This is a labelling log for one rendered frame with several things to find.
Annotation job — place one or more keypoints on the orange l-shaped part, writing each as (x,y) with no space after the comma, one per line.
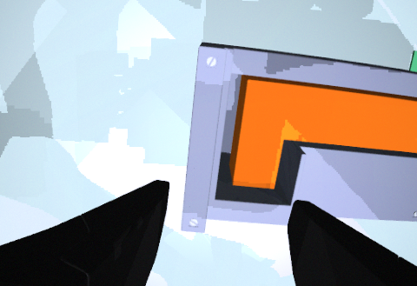
(271,110)

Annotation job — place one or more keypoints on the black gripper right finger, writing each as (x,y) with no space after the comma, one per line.
(327,252)

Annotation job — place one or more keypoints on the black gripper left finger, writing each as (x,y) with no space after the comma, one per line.
(114,244)

